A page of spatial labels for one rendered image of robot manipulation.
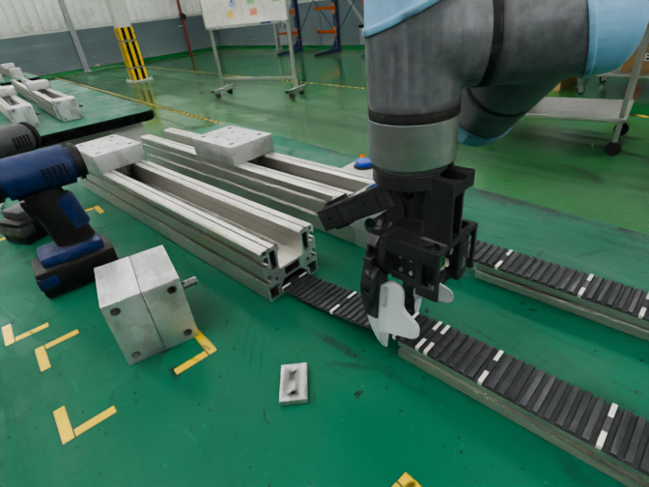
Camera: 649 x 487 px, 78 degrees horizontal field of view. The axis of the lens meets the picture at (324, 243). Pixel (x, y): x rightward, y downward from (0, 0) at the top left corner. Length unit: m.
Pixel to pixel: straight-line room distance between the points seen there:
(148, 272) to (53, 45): 15.07
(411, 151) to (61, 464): 0.45
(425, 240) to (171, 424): 0.32
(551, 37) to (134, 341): 0.51
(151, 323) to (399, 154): 0.36
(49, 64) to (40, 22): 1.10
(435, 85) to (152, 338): 0.43
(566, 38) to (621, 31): 0.04
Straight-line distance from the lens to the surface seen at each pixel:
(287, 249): 0.61
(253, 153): 0.90
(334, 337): 0.52
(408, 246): 0.37
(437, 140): 0.33
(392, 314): 0.43
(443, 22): 0.32
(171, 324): 0.55
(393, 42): 0.32
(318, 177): 0.80
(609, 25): 0.36
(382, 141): 0.34
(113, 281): 0.56
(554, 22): 0.34
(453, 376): 0.47
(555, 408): 0.44
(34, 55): 15.48
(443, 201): 0.35
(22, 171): 0.71
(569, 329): 0.57
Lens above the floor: 1.14
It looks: 31 degrees down
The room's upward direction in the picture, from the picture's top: 7 degrees counter-clockwise
